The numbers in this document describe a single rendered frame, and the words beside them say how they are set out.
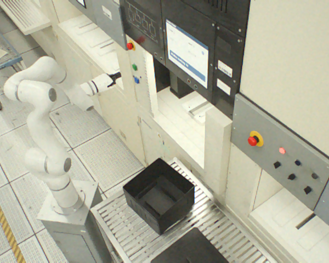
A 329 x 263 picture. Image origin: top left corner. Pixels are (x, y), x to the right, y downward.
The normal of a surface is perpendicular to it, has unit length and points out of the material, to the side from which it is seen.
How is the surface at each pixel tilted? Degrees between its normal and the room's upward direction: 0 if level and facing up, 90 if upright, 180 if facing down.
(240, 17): 90
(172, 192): 0
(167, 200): 0
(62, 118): 0
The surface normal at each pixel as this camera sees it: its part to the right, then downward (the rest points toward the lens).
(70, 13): 0.58, 0.59
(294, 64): -0.81, 0.47
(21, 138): -0.07, -0.66
